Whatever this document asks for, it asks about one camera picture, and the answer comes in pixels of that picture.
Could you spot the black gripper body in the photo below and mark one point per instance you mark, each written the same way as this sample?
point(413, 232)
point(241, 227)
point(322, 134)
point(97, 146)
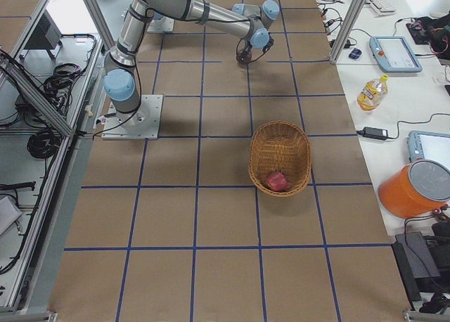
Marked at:
point(247, 50)

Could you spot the dark red apple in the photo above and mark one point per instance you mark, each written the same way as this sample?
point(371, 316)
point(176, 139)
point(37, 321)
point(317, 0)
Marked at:
point(244, 58)

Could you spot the light red apple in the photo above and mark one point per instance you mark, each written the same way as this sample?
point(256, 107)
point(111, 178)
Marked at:
point(277, 182)

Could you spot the wicker basket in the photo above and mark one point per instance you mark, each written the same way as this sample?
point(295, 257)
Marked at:
point(280, 146)

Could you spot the dark blue pouch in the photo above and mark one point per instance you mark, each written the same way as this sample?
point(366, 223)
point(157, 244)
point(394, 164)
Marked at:
point(355, 54)

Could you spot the orange drink bottle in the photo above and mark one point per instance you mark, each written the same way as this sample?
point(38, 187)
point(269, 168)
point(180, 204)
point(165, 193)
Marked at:
point(373, 93)

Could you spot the teach pendant tablet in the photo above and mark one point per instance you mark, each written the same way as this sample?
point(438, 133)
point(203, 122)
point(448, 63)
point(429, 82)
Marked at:
point(394, 55)

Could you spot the black power adapter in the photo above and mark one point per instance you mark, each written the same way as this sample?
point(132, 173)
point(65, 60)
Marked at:
point(374, 133)

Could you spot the orange bucket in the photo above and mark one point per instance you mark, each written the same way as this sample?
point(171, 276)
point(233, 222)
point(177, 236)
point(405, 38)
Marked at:
point(419, 187)

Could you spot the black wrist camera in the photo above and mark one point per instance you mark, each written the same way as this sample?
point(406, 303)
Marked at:
point(268, 45)

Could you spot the aluminium frame post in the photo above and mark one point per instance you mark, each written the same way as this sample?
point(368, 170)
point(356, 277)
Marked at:
point(351, 16)

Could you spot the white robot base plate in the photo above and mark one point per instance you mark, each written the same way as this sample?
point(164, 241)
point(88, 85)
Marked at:
point(144, 124)

